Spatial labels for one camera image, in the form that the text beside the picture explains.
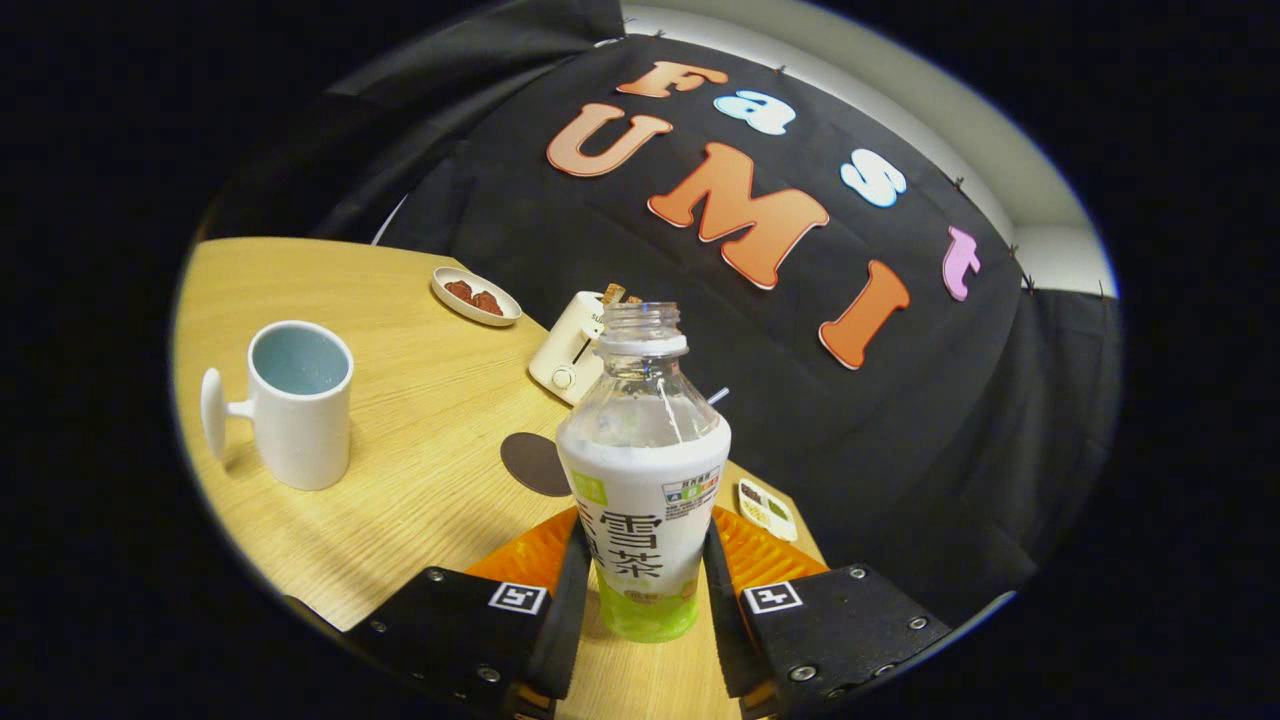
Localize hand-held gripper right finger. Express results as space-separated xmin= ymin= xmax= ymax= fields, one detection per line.
xmin=703 ymin=505 xmax=951 ymax=720

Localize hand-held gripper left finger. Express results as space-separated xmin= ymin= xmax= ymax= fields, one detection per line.
xmin=345 ymin=505 xmax=593 ymax=720

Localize clear plastic juice bottle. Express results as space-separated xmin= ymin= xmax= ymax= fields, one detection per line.
xmin=556 ymin=300 xmax=732 ymax=644

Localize round brown coaster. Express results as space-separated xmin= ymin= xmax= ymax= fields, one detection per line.
xmin=500 ymin=432 xmax=573 ymax=498

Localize white cup with handle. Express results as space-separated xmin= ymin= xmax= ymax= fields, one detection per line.
xmin=200 ymin=320 xmax=355 ymax=492

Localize small divided seed dish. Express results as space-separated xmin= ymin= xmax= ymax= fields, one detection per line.
xmin=737 ymin=478 xmax=798 ymax=543

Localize wooden table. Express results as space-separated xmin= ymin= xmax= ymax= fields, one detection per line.
xmin=172 ymin=237 xmax=826 ymax=720

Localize cream toaster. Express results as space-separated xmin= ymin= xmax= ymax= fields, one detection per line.
xmin=527 ymin=291 xmax=611 ymax=406

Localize white oval plate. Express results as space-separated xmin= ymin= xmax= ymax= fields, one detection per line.
xmin=431 ymin=266 xmax=523 ymax=328

